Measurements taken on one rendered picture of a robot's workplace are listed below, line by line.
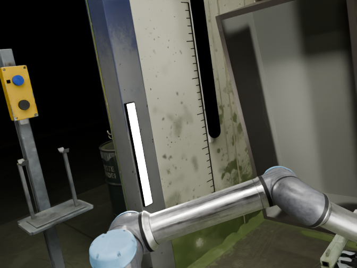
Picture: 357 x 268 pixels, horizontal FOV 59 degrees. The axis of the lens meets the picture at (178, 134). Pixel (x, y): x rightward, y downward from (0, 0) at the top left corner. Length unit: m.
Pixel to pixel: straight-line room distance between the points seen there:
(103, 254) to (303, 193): 0.64
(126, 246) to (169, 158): 1.10
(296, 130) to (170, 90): 0.82
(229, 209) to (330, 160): 1.04
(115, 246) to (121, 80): 1.04
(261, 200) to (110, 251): 0.53
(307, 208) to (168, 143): 1.18
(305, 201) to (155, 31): 1.38
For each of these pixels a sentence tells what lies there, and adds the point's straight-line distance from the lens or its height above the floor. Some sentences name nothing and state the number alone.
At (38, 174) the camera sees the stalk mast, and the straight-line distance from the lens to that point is 1.86.
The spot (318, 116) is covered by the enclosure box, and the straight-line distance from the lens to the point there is 1.96.
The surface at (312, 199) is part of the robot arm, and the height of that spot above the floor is 0.96.
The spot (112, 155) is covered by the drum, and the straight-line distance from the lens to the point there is 2.59.
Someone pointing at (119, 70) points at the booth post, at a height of 1.46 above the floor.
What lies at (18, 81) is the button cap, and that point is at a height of 1.47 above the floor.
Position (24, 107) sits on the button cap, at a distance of 1.73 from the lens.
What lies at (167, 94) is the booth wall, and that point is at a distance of 2.04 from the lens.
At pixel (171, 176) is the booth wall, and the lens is 2.09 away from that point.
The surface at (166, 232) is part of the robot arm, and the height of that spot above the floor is 0.85.
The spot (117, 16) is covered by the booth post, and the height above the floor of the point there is 1.75.
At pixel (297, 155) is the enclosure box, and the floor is 0.78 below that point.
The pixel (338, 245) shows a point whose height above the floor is 0.56.
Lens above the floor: 1.40
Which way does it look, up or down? 11 degrees down
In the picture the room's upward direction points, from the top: 9 degrees counter-clockwise
